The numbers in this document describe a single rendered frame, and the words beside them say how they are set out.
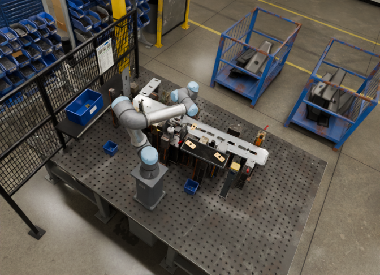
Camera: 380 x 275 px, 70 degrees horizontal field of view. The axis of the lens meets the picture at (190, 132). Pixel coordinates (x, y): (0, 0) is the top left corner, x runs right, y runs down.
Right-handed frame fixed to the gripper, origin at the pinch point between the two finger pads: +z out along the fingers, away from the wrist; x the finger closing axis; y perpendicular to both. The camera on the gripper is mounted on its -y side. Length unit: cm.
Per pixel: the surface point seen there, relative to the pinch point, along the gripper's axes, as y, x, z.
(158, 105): -45, 29, 35
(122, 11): -113, 61, -24
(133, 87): -76, 29, 29
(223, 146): 32.1, 14.0, 23.3
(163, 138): -13.4, -6.5, 27.7
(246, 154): 51, 28, 34
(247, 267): 94, -44, 65
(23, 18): -231, 30, 18
